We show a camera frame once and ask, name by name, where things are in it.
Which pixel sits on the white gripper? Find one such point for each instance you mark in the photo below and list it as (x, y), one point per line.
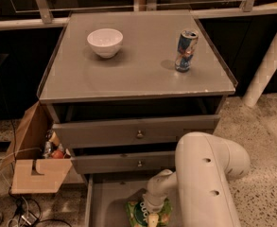
(151, 201)

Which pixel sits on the grey top drawer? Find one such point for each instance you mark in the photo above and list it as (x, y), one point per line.
(108, 133)

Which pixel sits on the white ceramic bowl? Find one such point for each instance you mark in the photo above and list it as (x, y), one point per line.
(105, 42)

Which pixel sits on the grey middle drawer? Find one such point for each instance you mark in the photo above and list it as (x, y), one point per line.
(125, 162)

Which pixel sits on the grey drawer cabinet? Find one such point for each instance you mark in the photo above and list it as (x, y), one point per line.
(139, 81)

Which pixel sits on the bottle in cardboard box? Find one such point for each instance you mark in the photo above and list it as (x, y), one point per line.
(52, 137)

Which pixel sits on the grey drawer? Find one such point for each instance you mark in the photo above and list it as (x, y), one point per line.
(109, 193)
(108, 133)
(125, 162)

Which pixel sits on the brown cardboard box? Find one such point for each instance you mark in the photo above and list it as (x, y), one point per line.
(32, 173)

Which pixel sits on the grey bottom drawer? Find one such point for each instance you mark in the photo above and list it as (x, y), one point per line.
(109, 193)

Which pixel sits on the red item in box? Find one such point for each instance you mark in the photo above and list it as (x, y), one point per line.
(57, 154)

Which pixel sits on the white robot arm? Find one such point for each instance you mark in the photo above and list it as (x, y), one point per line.
(229, 178)

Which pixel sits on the crushed blue energy drink can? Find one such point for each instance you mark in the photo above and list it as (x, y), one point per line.
(186, 48)

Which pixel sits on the green rice chip bag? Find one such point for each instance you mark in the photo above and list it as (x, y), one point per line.
(138, 214)

